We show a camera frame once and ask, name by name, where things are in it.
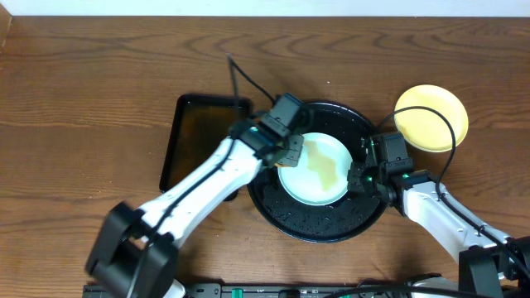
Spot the light blue plastic plate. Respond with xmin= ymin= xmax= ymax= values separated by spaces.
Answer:
xmin=277 ymin=132 xmax=353 ymax=206

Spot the yellow plastic plate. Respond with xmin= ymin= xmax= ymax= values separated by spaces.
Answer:
xmin=394 ymin=84 xmax=469 ymax=152

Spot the orange sponge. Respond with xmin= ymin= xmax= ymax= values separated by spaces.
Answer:
xmin=274 ymin=163 xmax=291 ymax=168

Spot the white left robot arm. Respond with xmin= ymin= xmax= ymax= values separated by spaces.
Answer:
xmin=85 ymin=116 xmax=309 ymax=297

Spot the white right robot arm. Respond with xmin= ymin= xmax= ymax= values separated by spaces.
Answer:
xmin=348 ymin=132 xmax=529 ymax=297

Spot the round black tray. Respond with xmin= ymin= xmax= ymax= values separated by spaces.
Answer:
xmin=248 ymin=101 xmax=386 ymax=243

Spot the rectangular black water tray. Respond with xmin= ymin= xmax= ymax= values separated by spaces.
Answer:
xmin=159 ymin=94 xmax=253 ymax=193

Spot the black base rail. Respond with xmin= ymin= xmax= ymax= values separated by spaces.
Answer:
xmin=82 ymin=283 xmax=412 ymax=298

